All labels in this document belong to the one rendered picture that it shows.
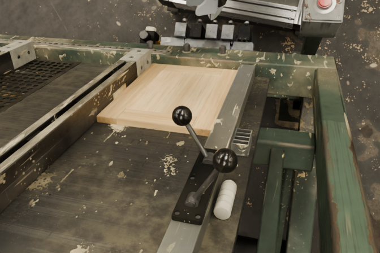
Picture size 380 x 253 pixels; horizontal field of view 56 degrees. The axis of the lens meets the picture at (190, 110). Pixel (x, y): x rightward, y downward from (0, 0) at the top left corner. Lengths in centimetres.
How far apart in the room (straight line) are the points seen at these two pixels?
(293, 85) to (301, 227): 48
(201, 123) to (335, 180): 35
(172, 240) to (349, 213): 28
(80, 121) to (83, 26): 168
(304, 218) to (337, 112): 50
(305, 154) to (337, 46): 129
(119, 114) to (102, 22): 158
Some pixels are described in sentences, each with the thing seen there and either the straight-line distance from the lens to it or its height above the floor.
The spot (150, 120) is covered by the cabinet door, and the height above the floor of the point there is 123.
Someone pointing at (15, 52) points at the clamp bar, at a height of 100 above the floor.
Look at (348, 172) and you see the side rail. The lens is 72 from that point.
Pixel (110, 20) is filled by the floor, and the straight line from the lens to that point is 245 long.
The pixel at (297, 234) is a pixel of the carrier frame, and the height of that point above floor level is 79.
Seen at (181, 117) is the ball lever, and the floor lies 146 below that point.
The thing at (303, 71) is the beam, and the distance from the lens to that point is 120.
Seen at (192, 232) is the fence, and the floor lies 153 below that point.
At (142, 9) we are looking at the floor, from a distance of 239.
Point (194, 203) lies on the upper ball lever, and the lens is 59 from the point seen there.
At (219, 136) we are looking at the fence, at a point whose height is 130.
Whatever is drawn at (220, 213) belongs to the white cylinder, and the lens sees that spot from 64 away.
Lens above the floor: 207
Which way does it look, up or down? 75 degrees down
